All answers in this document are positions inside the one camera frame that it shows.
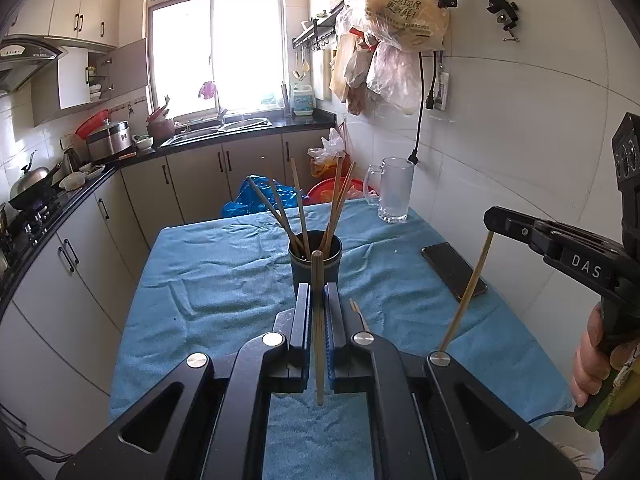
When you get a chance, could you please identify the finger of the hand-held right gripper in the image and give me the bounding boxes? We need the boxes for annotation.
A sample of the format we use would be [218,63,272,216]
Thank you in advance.
[483,205,551,261]

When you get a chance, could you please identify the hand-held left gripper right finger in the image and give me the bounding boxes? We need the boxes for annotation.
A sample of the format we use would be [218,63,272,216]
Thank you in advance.
[322,282,583,480]

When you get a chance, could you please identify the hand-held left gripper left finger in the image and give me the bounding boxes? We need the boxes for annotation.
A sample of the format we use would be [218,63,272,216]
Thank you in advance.
[56,282,316,480]

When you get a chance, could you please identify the dark grey utensil holder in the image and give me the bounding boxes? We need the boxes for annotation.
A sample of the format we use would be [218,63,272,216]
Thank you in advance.
[287,230,344,311]

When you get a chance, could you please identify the bunch of bamboo chopsticks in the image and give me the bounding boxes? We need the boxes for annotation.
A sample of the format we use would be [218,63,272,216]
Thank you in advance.
[246,157,357,263]

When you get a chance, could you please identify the person's right hand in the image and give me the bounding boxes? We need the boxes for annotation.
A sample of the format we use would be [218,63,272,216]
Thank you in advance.
[571,304,640,407]

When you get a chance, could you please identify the black smartphone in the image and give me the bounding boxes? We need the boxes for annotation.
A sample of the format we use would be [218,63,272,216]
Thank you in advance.
[421,241,488,303]

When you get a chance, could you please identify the blue tablecloth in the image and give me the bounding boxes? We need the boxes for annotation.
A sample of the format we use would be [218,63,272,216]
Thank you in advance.
[109,199,576,480]

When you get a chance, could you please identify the red plastic basin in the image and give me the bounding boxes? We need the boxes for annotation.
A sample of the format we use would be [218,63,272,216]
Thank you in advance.
[306,177,381,206]

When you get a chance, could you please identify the blue plastic bag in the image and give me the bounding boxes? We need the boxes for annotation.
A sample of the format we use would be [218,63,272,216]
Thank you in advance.
[221,175,311,219]

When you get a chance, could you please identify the glass beer mug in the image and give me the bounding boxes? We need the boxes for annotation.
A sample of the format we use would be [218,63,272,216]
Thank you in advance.
[363,157,416,224]

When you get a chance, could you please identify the white plastic bag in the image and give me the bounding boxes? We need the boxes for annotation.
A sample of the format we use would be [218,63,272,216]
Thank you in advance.
[306,127,348,178]

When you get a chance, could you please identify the black kitchen countertop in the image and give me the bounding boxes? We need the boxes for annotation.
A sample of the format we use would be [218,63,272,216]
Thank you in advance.
[0,112,335,311]

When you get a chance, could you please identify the steel sink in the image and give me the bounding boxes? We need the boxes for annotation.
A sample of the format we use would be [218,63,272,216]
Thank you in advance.
[172,116,273,143]

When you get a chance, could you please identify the brown filled plastic bag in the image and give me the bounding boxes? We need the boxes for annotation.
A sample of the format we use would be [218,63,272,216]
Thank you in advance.
[344,45,376,117]

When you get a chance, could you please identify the white detergent bottle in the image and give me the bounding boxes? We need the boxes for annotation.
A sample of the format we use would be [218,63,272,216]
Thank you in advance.
[291,82,316,117]

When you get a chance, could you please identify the grey kitchen base cabinets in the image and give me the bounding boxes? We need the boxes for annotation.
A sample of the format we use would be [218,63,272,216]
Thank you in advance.
[0,127,346,461]

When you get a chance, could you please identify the brown clay pot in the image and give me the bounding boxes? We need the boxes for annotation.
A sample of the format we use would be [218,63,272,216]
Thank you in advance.
[146,117,176,143]

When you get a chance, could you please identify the hanging wooden cutting board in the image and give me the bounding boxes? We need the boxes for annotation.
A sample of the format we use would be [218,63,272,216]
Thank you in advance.
[328,42,353,103]

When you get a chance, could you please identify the large printed plastic bag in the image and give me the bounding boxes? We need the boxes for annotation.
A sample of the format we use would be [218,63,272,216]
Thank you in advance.
[350,0,451,53]

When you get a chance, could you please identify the silver rice cooker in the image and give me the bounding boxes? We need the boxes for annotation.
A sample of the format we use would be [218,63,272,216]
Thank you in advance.
[86,120,133,161]

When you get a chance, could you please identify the kitchen window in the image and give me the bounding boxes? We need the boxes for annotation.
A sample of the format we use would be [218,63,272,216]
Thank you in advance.
[147,0,293,121]

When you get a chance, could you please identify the gas stove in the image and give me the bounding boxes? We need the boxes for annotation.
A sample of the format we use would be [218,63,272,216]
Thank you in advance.
[0,195,68,246]

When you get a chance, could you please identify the red colander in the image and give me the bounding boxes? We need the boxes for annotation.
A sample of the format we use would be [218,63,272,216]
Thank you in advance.
[75,109,111,140]

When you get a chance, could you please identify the black wok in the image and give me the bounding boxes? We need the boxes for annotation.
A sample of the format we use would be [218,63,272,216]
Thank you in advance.
[7,151,63,211]

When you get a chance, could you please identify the range hood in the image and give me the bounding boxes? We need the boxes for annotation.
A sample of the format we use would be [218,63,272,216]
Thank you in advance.
[0,35,68,96]

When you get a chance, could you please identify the long black power cable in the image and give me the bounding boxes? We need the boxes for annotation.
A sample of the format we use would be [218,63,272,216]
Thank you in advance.
[407,51,426,165]

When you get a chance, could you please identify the blue cable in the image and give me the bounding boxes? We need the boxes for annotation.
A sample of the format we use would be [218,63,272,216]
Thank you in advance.
[522,410,581,428]

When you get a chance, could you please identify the short black power cable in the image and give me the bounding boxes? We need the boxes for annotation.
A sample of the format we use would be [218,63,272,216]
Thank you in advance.
[425,51,437,111]

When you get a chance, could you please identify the white wall socket box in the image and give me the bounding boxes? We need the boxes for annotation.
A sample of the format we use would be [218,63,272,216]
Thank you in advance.
[432,50,451,112]

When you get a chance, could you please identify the black wall rack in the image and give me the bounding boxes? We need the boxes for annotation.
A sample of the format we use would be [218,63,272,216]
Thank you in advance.
[292,0,346,52]

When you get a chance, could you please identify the open wall cabinet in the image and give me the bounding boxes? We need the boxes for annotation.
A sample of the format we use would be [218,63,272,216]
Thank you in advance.
[32,37,149,127]

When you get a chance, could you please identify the cream wall cabinets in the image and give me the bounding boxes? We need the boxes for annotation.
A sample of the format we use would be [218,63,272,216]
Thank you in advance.
[7,0,126,48]

